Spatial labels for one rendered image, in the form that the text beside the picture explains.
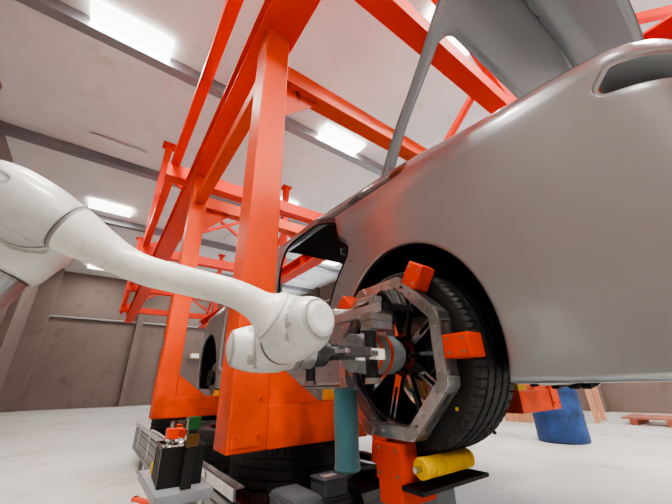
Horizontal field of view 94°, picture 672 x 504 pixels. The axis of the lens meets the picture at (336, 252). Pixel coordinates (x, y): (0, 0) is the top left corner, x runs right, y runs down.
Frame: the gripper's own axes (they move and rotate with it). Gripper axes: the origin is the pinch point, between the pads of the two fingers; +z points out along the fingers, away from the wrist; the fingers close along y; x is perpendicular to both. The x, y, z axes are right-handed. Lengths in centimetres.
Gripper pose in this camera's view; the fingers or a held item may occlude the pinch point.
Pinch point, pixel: (370, 354)
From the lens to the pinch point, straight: 95.9
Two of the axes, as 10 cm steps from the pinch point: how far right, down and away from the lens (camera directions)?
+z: 8.1, 2.2, 5.4
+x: -0.2, -9.2, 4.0
